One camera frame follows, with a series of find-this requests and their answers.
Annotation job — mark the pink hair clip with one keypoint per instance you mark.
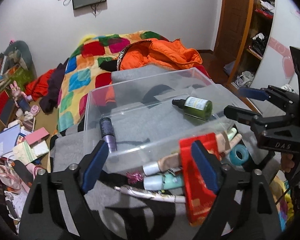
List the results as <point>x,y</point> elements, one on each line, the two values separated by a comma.
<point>134,178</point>

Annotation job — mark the wooden wardrobe shelf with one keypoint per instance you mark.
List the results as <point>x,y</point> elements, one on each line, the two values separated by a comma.
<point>256,32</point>

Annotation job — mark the red gift box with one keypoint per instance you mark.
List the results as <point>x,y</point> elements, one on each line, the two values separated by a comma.
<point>199,199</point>

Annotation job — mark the beige foundation tube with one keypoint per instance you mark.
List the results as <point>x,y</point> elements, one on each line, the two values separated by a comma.
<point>162,165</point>

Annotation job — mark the clear plastic storage bin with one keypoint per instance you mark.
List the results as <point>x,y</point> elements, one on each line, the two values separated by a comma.
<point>147,126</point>

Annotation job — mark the white pen stick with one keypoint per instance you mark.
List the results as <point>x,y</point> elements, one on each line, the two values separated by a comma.
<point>143,194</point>

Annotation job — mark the green cluttered box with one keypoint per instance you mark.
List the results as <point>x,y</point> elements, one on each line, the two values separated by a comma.
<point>16,65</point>

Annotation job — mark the green spray bottle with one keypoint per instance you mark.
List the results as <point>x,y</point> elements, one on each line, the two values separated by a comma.
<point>194,107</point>

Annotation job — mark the pink flat box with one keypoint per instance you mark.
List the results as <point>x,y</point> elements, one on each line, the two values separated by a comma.
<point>37,136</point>

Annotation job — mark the purple cosmetic bottle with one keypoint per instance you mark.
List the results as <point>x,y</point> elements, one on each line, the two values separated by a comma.
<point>108,134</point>

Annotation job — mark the red clothing pile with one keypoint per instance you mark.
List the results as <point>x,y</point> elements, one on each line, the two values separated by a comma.
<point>39,87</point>

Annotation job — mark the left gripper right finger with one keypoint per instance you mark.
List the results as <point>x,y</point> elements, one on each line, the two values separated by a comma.
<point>208,165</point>

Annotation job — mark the wooden door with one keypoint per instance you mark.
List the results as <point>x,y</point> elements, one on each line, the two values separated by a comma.
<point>231,29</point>

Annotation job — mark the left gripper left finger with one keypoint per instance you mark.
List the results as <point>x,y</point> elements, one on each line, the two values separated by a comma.
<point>92,164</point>

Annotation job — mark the mint green lotion bottle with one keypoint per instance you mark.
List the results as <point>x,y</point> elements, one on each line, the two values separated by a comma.
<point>164,182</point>

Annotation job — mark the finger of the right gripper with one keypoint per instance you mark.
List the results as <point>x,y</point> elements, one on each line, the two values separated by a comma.
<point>253,93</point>
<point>243,116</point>

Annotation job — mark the blue tape roll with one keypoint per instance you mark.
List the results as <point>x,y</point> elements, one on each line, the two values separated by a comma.
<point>239,155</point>

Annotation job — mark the orange down jacket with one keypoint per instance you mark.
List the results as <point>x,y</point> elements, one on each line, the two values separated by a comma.
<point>170,55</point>

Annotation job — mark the colourful patchwork quilt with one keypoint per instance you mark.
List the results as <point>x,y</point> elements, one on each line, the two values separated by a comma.
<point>83,74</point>

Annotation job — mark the pink rabbit toy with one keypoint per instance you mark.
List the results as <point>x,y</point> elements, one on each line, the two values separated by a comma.
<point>18,94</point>

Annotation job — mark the blue notebook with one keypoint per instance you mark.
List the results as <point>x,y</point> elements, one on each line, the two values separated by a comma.
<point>8,139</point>

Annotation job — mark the grey blanket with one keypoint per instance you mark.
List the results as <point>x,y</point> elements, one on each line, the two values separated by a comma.
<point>122,216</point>

